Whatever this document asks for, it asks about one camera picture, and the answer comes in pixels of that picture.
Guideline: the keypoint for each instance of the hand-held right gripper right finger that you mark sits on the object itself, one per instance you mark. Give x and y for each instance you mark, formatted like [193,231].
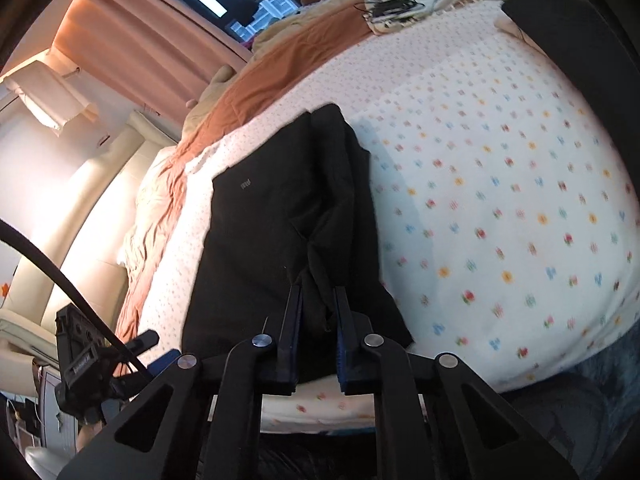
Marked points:
[342,330]

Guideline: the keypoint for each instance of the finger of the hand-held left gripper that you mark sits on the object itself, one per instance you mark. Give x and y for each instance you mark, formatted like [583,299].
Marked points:
[165,362]

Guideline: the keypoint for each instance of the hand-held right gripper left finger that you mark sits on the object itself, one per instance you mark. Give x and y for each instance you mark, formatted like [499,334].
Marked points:
[290,320]

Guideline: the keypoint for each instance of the black button-up shirt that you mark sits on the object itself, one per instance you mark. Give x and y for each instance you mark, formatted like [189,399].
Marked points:
[260,240]

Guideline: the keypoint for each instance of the white padded headboard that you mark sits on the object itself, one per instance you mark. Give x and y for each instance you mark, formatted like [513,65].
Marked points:
[100,200]

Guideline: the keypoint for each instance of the white floral bed sheet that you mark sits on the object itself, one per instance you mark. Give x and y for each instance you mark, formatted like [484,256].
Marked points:
[500,160]

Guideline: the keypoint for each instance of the dark fuzzy rug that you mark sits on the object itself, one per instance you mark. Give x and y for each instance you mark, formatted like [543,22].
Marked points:
[565,410]

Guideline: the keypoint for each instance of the terracotta blanket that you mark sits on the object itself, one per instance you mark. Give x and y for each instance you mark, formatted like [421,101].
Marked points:
[280,65]

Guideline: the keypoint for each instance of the white hanging cloth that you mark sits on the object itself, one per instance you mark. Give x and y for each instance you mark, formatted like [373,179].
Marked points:
[45,95]

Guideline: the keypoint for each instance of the beige duvet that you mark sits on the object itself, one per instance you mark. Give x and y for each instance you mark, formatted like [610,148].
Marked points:
[300,25]

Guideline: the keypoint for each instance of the window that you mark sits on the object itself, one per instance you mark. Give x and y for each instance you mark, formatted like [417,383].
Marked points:
[275,5]

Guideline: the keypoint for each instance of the pink curtain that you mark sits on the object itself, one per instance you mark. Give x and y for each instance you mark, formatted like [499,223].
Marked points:
[150,35]

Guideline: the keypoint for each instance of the dark cloth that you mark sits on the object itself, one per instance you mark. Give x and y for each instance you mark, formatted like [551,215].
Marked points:
[560,25]

